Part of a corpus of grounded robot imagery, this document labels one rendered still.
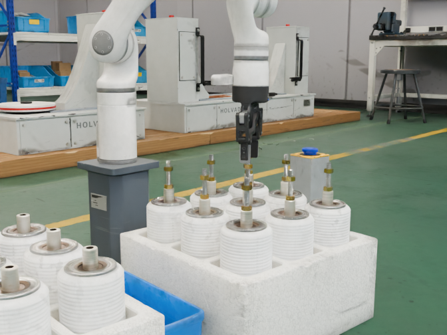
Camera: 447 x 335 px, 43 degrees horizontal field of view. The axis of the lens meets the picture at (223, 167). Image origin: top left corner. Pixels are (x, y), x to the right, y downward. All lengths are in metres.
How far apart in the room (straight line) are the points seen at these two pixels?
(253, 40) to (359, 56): 5.46
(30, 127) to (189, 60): 1.22
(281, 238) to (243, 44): 0.38
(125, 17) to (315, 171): 0.58
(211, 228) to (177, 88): 2.62
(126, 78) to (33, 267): 0.60
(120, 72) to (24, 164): 1.55
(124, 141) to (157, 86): 2.44
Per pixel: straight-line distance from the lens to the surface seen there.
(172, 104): 3.70
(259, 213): 1.18
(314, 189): 1.44
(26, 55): 10.31
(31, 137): 2.99
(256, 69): 1.15
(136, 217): 1.42
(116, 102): 1.38
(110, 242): 1.42
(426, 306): 1.41
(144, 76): 6.91
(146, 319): 0.87
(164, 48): 3.75
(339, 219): 1.19
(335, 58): 6.73
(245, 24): 1.15
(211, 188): 1.28
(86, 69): 3.35
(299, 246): 1.11
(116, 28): 1.35
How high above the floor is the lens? 0.55
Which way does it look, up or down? 11 degrees down
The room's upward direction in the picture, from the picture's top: straight up
